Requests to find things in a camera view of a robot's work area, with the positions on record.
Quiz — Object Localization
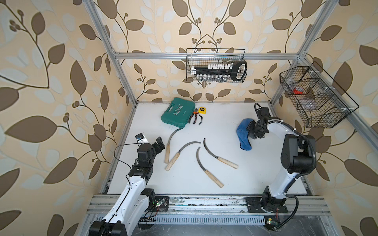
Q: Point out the sickle wooden handle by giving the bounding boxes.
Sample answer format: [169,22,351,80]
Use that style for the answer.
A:
[203,138,239,169]
[196,147,224,188]
[164,141,201,172]
[164,128,182,164]

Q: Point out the blue microfiber rag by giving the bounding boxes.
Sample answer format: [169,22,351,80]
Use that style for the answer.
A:
[236,119,253,151]

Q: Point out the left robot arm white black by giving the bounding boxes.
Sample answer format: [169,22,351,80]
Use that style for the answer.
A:
[88,133,165,236]

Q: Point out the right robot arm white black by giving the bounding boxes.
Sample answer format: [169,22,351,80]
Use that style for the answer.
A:
[247,103,317,208]

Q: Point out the green plastic tool case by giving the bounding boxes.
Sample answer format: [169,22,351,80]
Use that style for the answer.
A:
[160,97,195,128]

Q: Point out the yellow black tape measure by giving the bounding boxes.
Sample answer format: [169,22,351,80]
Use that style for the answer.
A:
[198,107,206,114]

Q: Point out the red item in basket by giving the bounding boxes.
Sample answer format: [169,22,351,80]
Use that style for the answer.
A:
[293,86,305,95]

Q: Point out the black socket bit holder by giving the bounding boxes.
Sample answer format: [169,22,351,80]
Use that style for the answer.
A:
[189,61,248,83]

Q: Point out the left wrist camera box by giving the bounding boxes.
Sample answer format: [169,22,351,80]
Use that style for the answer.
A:
[135,133,148,145]

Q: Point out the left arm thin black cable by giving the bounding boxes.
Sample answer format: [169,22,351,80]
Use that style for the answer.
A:
[113,143,139,186]

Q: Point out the black red handled pliers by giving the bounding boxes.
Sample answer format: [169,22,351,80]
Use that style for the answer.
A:
[188,108,203,125]

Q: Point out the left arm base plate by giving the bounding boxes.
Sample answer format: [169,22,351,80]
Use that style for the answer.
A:
[143,196,169,212]

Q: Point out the right wall wire basket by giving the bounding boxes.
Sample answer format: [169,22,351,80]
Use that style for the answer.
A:
[279,61,359,128]

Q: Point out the wall wire basket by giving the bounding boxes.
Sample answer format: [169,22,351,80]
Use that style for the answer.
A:
[279,61,359,128]
[186,48,248,83]

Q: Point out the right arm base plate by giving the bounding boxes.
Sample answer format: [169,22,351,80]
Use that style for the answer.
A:
[245,197,288,214]

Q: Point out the back wall wire basket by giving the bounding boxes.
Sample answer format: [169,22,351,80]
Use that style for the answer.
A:
[186,48,248,83]

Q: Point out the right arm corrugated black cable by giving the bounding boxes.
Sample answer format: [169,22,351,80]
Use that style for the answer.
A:
[253,102,317,231]

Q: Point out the aluminium front rail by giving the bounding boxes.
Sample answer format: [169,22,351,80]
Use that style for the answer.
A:
[86,194,331,216]

